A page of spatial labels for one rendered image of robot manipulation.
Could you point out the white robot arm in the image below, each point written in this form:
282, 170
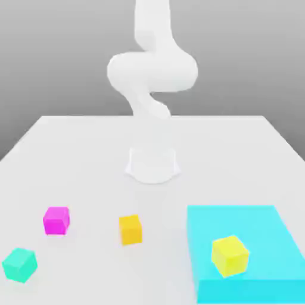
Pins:
152, 71

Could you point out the large cyan box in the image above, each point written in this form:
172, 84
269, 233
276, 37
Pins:
262, 238

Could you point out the small yellow cube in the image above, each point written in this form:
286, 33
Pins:
229, 256

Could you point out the small magenta cube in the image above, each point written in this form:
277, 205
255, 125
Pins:
56, 221

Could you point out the small orange cube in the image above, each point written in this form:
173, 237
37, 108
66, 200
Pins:
130, 230

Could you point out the small teal cube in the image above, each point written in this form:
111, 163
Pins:
20, 265

